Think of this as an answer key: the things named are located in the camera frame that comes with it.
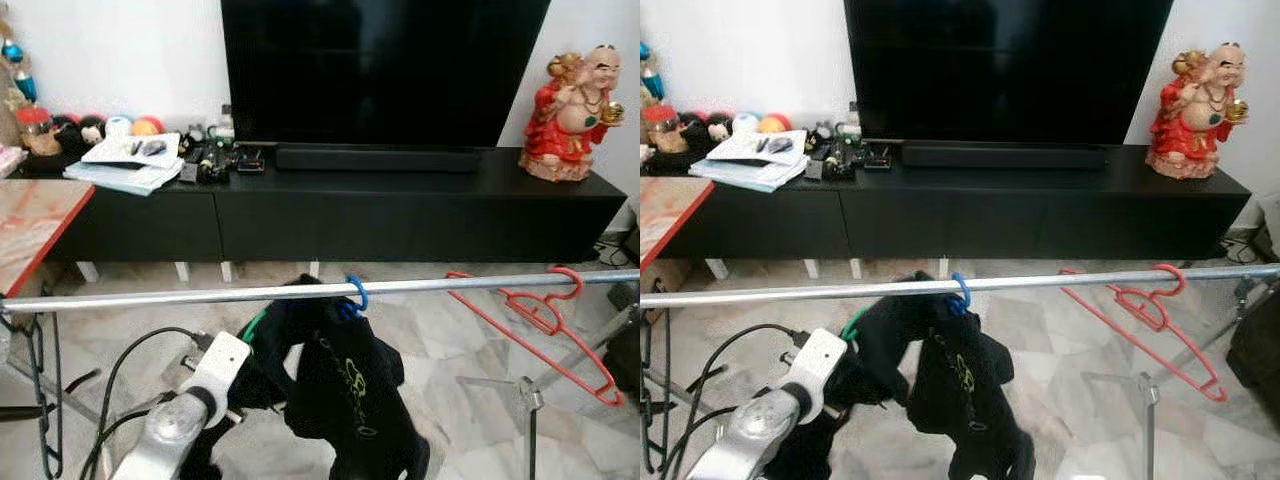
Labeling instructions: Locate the marble-top folding table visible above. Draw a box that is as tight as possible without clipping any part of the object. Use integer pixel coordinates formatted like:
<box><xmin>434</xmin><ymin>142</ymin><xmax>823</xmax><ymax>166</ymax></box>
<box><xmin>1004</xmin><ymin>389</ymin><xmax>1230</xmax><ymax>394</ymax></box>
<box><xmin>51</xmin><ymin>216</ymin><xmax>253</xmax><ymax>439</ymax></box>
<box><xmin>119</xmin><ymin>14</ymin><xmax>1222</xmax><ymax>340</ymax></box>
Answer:
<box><xmin>640</xmin><ymin>177</ymin><xmax>717</xmax><ymax>301</ymax></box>
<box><xmin>0</xmin><ymin>178</ymin><xmax>101</xmax><ymax>421</ymax></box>

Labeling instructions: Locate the black bag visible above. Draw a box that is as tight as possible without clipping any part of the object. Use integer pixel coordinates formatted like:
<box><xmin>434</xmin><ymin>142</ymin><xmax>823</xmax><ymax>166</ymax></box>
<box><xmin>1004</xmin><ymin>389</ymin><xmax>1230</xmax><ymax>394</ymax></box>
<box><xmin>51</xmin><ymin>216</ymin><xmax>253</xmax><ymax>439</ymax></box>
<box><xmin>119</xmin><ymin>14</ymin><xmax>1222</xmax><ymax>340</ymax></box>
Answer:
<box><xmin>1227</xmin><ymin>288</ymin><xmax>1280</xmax><ymax>403</ymax></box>
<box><xmin>604</xmin><ymin>312</ymin><xmax>641</xmax><ymax>397</ymax></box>

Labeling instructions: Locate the black knit garment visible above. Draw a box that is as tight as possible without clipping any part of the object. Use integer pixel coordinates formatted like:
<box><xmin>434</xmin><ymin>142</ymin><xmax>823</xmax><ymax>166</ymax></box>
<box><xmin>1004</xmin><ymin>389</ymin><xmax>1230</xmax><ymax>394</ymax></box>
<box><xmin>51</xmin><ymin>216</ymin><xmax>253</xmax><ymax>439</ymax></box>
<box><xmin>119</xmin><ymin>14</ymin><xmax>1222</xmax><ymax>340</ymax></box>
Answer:
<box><xmin>790</xmin><ymin>270</ymin><xmax>961</xmax><ymax>480</ymax></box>
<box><xmin>180</xmin><ymin>274</ymin><xmax>346</xmax><ymax>480</ymax></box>

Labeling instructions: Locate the jar with red lid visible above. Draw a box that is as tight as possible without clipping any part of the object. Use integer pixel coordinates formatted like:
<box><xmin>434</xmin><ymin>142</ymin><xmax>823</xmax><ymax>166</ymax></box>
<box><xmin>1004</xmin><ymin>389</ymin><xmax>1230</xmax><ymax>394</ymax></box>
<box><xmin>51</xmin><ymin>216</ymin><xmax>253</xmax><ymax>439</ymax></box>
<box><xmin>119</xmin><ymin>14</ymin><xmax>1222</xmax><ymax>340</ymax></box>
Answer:
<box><xmin>643</xmin><ymin>102</ymin><xmax>690</xmax><ymax>155</ymax></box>
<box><xmin>15</xmin><ymin>106</ymin><xmax>62</xmax><ymax>157</ymax></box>

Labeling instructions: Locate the black round plush toy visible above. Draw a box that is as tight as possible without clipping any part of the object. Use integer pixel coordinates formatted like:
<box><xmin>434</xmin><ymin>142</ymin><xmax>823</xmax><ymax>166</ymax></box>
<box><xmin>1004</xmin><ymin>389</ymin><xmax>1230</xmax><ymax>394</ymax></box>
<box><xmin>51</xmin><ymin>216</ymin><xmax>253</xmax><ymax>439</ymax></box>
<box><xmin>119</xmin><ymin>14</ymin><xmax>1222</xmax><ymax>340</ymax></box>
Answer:
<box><xmin>50</xmin><ymin>113</ymin><xmax>107</xmax><ymax>152</ymax></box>
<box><xmin>680</xmin><ymin>110</ymin><xmax>735</xmax><ymax>147</ymax></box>

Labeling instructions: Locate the silver metal clothes rack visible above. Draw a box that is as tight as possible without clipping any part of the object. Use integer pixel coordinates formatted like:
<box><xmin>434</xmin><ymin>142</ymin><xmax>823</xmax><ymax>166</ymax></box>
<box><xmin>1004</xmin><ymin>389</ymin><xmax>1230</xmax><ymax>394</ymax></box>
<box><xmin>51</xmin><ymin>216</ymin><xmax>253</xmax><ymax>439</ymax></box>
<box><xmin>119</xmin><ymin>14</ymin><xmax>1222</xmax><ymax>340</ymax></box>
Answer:
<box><xmin>640</xmin><ymin>263</ymin><xmax>1280</xmax><ymax>480</ymax></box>
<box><xmin>0</xmin><ymin>268</ymin><xmax>641</xmax><ymax>480</ymax></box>

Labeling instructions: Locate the black floor power cable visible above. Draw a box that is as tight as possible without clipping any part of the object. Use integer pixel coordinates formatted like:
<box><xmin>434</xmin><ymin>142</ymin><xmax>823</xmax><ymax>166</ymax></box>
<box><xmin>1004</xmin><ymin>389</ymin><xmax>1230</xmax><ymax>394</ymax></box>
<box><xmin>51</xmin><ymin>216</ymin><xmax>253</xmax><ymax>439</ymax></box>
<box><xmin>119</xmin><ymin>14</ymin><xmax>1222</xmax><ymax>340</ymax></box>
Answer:
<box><xmin>597</xmin><ymin>232</ymin><xmax>634</xmax><ymax>269</ymax></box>
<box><xmin>1222</xmin><ymin>230</ymin><xmax>1264</xmax><ymax>267</ymax></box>

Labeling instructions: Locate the blue plastic hanger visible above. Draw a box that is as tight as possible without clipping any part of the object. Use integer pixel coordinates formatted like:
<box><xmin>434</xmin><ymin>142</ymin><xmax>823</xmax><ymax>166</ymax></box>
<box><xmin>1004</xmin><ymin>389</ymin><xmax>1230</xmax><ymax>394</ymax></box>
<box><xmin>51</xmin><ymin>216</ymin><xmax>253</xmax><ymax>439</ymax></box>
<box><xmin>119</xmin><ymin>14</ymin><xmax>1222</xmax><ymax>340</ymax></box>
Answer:
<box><xmin>947</xmin><ymin>272</ymin><xmax>975</xmax><ymax>320</ymax></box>
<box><xmin>338</xmin><ymin>275</ymin><xmax>370</xmax><ymax>322</ymax></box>

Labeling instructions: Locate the black left wrist camera cable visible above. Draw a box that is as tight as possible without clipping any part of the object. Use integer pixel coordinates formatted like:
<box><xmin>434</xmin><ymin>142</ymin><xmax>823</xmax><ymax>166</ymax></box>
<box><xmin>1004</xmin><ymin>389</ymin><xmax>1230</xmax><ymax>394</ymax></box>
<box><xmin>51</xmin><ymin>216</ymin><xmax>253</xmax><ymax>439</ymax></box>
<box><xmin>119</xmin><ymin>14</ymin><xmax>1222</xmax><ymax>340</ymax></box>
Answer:
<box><xmin>660</xmin><ymin>322</ymin><xmax>806</xmax><ymax>480</ymax></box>
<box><xmin>80</xmin><ymin>326</ymin><xmax>213</xmax><ymax>480</ymax></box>

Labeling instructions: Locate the black printed T-shirt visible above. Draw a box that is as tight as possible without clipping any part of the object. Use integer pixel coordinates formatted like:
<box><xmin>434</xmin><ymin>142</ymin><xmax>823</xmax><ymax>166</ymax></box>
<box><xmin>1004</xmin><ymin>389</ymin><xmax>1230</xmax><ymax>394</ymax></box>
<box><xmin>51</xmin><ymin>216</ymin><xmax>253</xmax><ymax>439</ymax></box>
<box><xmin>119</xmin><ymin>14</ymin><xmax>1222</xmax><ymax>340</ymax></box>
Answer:
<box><xmin>285</xmin><ymin>300</ymin><xmax>432</xmax><ymax>480</ymax></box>
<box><xmin>905</xmin><ymin>298</ymin><xmax>1038</xmax><ymax>480</ymax></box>

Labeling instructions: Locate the black plastic hanger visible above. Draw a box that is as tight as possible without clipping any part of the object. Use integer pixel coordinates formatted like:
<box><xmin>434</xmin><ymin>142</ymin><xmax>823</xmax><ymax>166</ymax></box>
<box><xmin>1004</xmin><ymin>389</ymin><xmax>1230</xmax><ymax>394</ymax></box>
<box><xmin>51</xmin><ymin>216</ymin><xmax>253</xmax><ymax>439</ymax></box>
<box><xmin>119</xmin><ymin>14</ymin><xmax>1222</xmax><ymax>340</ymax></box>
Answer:
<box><xmin>22</xmin><ymin>310</ymin><xmax>64</xmax><ymax>480</ymax></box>

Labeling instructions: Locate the red laughing Buddha figurine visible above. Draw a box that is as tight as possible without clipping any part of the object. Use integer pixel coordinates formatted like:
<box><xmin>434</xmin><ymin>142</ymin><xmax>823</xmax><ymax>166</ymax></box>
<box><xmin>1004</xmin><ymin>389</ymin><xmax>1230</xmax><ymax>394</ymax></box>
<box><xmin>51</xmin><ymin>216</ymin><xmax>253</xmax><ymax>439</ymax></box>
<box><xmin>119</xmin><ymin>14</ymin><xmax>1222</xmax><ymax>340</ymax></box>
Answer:
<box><xmin>518</xmin><ymin>43</ymin><xmax>627</xmax><ymax>184</ymax></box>
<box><xmin>1145</xmin><ymin>40</ymin><xmax>1252</xmax><ymax>182</ymax></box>

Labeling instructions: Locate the red plastic hanger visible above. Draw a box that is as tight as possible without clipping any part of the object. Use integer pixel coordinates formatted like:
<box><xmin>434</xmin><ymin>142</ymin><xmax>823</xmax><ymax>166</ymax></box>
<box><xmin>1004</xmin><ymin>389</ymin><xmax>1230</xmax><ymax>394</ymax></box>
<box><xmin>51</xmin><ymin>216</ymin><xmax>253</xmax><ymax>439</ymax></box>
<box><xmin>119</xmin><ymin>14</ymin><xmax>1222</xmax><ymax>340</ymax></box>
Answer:
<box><xmin>1057</xmin><ymin>262</ymin><xmax>1230</xmax><ymax>404</ymax></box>
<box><xmin>444</xmin><ymin>264</ymin><xmax>627</xmax><ymax>407</ymax></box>

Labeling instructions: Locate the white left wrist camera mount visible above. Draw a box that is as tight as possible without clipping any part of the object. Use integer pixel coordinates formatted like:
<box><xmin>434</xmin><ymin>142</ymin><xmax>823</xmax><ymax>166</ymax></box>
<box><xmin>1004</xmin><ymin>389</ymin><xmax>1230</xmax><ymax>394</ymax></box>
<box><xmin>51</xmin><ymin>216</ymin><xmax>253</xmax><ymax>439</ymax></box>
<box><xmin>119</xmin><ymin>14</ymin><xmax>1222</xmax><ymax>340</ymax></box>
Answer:
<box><xmin>180</xmin><ymin>331</ymin><xmax>254</xmax><ymax>423</ymax></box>
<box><xmin>783</xmin><ymin>327</ymin><xmax>850</xmax><ymax>423</ymax></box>

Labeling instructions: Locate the white paper stack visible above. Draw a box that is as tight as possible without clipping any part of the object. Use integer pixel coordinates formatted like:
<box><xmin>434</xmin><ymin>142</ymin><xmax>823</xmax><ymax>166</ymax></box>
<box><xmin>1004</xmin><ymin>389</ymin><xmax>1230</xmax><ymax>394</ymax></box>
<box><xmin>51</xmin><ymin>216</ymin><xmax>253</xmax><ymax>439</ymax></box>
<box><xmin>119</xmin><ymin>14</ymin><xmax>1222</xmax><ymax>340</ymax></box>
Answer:
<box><xmin>687</xmin><ymin>129</ymin><xmax>810</xmax><ymax>194</ymax></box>
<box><xmin>62</xmin><ymin>132</ymin><xmax>187</xmax><ymax>197</ymax></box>

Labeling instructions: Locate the black flat television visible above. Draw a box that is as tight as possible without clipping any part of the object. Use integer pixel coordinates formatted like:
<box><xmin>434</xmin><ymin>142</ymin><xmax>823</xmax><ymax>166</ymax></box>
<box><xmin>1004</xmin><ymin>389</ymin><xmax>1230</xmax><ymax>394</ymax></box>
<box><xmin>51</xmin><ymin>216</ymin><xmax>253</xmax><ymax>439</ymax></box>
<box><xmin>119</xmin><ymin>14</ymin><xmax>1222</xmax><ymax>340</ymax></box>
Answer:
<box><xmin>220</xmin><ymin>0</ymin><xmax>554</xmax><ymax>150</ymax></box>
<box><xmin>843</xmin><ymin>0</ymin><xmax>1177</xmax><ymax>147</ymax></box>

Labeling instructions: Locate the black TV cabinet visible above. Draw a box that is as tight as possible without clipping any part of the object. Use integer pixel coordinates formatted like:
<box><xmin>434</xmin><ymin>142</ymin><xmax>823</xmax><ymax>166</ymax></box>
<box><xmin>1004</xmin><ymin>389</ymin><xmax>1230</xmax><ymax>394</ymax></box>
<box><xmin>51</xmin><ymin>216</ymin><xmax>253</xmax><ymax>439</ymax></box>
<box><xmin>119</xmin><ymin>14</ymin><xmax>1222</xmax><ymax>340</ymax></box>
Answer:
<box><xmin>40</xmin><ymin>145</ymin><xmax>631</xmax><ymax>284</ymax></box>
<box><xmin>655</xmin><ymin>140</ymin><xmax>1254</xmax><ymax>281</ymax></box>

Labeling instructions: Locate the black soundbar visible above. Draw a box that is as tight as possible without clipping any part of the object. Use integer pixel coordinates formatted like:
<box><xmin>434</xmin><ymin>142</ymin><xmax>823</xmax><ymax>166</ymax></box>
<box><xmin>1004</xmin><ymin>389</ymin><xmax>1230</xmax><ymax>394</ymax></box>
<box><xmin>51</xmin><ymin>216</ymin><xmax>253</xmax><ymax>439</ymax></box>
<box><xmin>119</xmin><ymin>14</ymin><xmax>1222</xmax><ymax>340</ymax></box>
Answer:
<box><xmin>899</xmin><ymin>142</ymin><xmax>1110</xmax><ymax>172</ymax></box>
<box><xmin>274</xmin><ymin>146</ymin><xmax>482</xmax><ymax>175</ymax></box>

